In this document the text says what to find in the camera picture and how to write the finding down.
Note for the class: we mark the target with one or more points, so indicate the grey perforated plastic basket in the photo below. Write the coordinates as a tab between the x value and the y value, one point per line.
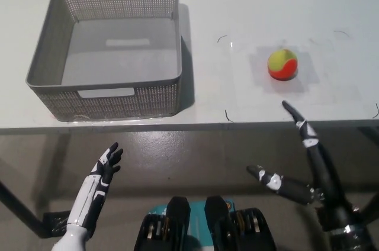
118	106

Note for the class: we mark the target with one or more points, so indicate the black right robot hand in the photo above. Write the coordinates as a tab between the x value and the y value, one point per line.
322	174

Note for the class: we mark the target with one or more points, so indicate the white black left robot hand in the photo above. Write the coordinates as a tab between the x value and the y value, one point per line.
97	183

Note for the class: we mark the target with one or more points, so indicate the black teal robot torso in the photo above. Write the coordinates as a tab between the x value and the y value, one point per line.
177	218

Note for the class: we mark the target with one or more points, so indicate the yellow orange tennis ball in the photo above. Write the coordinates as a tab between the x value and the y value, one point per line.
281	64

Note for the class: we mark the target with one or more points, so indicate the black metal table leg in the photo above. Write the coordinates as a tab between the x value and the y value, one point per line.
17	203

